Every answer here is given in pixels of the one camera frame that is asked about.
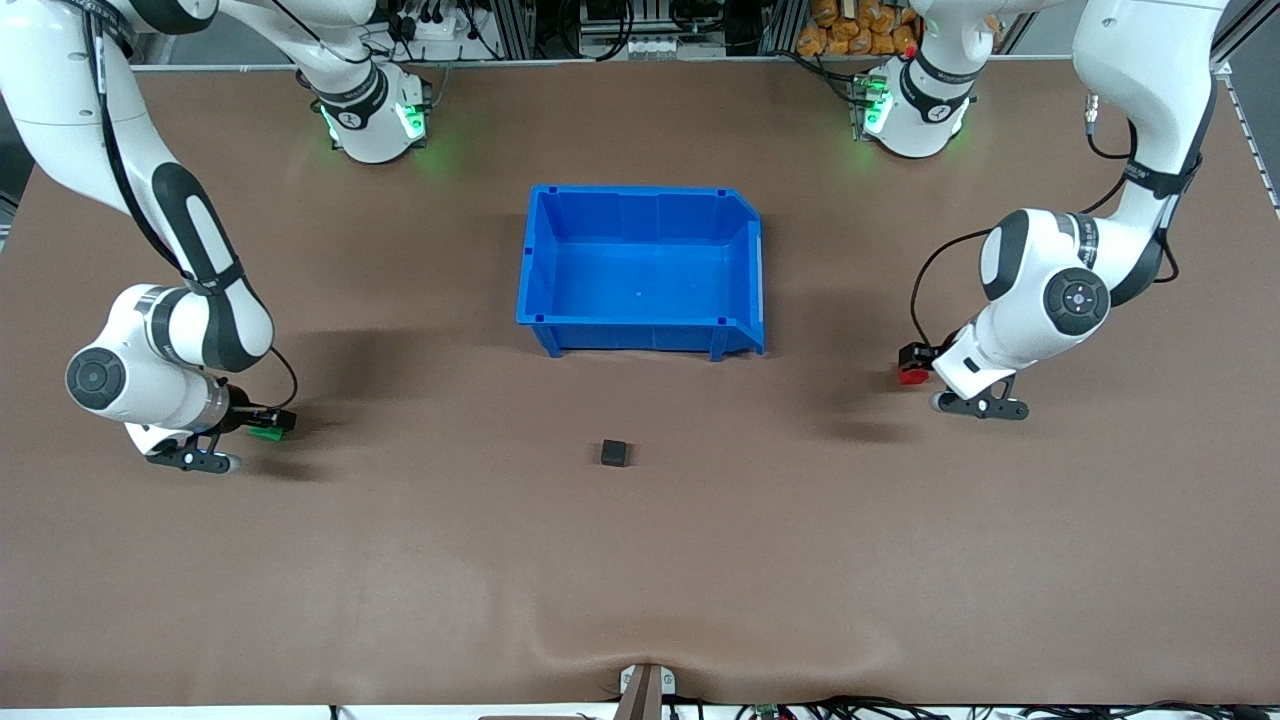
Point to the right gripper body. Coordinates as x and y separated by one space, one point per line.
242 414

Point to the green cube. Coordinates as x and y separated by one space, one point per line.
266 435

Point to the red cube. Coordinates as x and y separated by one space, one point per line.
912 377

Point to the black cube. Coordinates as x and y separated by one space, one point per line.
614 453

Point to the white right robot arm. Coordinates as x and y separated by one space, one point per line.
60 100

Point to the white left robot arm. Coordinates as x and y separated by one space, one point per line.
1140 60

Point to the brown table mat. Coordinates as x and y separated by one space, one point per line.
400 550

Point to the blue plastic storage bin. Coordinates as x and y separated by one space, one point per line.
640 280

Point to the orange snack bags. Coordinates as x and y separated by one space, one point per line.
850 30

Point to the control cabinet with wiring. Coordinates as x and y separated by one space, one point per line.
650 45

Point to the white power strip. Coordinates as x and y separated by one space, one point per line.
440 35

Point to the metal table clamp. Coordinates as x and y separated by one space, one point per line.
645 690

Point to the aluminium frame profile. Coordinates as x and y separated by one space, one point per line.
1245 25

